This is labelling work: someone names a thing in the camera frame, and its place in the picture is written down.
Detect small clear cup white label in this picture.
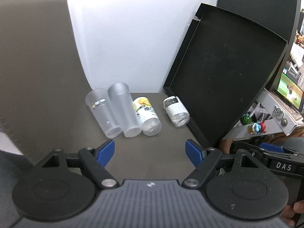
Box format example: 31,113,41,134
163,96,190,128

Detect clear plastic cup left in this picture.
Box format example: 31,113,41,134
85,89,122,139

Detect clear cup with yellow label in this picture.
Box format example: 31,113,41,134
133,97,162,136

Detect tall frosted plastic cup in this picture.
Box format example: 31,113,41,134
108,82,142,138

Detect black tray leaning upright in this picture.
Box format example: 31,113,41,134
163,4,287,147

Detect person's right hand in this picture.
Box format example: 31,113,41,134
281,200,304,227

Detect black right gripper with label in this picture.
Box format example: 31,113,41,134
233,141,304,227

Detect colourful small toy figures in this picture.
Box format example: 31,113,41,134
240,113,266,135

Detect arcade cabinet with screen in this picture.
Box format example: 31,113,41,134
223,11,304,141

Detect black round panel behind tray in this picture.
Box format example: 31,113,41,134
216,0,302,43

